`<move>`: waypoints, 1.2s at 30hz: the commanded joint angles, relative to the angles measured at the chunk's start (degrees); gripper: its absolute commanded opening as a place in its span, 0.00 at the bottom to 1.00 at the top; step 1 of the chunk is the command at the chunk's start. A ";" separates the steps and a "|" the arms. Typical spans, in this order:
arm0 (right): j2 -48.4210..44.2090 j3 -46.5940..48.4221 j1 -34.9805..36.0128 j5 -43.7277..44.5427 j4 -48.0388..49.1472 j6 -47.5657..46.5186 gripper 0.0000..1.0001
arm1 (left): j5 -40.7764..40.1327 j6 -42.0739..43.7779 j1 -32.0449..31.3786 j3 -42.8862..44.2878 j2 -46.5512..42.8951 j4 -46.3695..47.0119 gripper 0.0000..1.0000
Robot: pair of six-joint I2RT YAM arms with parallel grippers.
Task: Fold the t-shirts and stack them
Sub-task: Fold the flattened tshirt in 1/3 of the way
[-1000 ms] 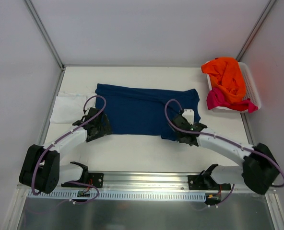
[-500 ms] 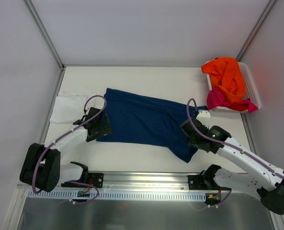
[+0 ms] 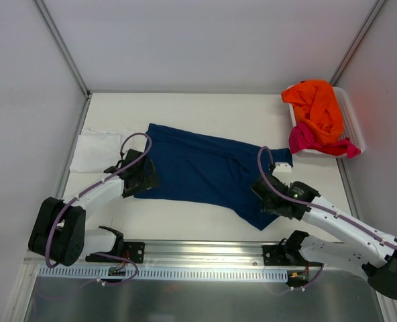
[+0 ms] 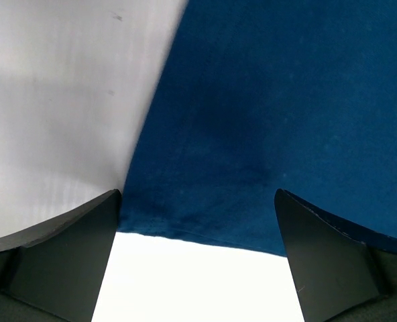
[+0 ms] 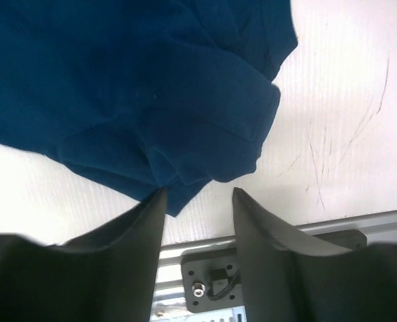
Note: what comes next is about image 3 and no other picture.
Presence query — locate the white plastic basket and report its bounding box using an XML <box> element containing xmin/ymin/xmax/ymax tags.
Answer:
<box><xmin>288</xmin><ymin>87</ymin><xmax>366</xmax><ymax>158</ymax></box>

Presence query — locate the folded white t shirt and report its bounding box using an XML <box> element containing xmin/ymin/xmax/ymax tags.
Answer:
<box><xmin>70</xmin><ymin>128</ymin><xmax>135</xmax><ymax>173</ymax></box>

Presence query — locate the aluminium mounting rail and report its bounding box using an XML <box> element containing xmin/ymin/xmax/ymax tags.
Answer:
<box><xmin>23</xmin><ymin>238</ymin><xmax>367</xmax><ymax>272</ymax></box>

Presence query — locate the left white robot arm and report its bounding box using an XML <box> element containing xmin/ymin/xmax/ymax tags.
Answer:
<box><xmin>28</xmin><ymin>149</ymin><xmax>159</xmax><ymax>268</ymax></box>

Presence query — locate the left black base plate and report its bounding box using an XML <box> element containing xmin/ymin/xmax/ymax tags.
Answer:
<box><xmin>85</xmin><ymin>241</ymin><xmax>146</xmax><ymax>264</ymax></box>

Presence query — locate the orange t shirt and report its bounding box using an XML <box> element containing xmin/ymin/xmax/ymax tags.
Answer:
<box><xmin>281</xmin><ymin>80</ymin><xmax>344</xmax><ymax>145</ymax></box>

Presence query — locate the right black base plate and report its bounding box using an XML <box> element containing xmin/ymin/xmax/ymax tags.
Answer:
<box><xmin>262</xmin><ymin>244</ymin><xmax>322</xmax><ymax>268</ymax></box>

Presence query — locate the white slotted cable duct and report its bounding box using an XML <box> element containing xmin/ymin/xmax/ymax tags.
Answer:
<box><xmin>38</xmin><ymin>266</ymin><xmax>288</xmax><ymax>283</ymax></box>

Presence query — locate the pink t shirt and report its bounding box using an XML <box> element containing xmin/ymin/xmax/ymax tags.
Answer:
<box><xmin>288</xmin><ymin>123</ymin><xmax>361</xmax><ymax>158</ymax></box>

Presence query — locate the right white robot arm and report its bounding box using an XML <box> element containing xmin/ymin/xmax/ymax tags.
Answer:
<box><xmin>251</xmin><ymin>174</ymin><xmax>397</xmax><ymax>300</ymax></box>

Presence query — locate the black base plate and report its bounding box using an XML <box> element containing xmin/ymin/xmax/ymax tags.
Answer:
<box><xmin>85</xmin><ymin>241</ymin><xmax>146</xmax><ymax>264</ymax></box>
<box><xmin>262</xmin><ymin>244</ymin><xmax>322</xmax><ymax>268</ymax></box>

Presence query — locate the blue t shirt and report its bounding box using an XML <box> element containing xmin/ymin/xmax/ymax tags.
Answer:
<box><xmin>136</xmin><ymin>123</ymin><xmax>292</xmax><ymax>230</ymax></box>

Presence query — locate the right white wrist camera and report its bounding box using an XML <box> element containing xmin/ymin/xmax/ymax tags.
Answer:
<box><xmin>270</xmin><ymin>162</ymin><xmax>292</xmax><ymax>181</ymax></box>

